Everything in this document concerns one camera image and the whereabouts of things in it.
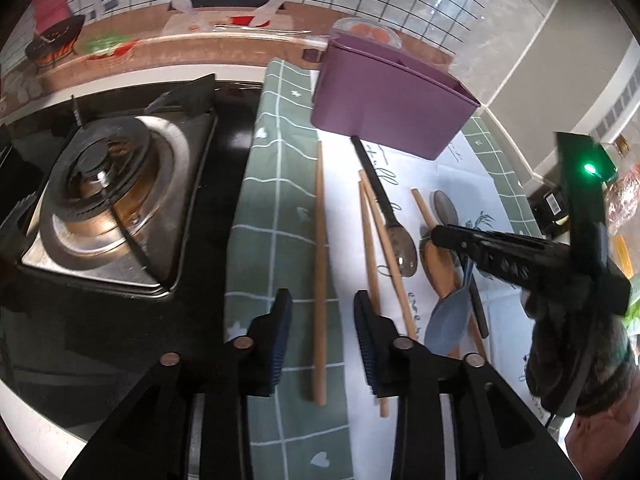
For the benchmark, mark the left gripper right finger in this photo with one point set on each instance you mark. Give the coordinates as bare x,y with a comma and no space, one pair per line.
375,334

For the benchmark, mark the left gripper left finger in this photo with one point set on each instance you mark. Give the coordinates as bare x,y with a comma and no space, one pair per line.
269,333

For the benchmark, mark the wooden chopstick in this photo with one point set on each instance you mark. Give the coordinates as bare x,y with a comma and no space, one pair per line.
372,276
390,259
320,266

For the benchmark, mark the light blue plastic spoon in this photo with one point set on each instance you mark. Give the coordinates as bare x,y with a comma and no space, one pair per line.
450,317

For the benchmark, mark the black handle metal spoon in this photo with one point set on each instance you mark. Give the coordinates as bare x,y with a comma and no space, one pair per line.
403,247

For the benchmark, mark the pink sleeve forearm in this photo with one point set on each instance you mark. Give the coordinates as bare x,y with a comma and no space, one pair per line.
595,441

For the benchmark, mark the right gloved hand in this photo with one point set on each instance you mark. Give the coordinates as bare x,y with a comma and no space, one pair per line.
554,359

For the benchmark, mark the black box with barcode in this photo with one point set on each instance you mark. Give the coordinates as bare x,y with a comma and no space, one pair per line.
550,210

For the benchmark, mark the wooden spoon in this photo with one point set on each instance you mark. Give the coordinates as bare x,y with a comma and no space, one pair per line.
440,270

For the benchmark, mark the green white table mat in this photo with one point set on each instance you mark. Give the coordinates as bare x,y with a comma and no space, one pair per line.
291,167

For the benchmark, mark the gas stove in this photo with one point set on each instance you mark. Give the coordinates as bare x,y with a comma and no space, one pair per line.
116,211

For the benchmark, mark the purple utensil holder box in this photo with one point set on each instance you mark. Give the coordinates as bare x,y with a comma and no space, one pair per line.
387,96

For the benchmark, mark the dark spoon black handle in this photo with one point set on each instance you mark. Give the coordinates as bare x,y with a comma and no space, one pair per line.
447,214

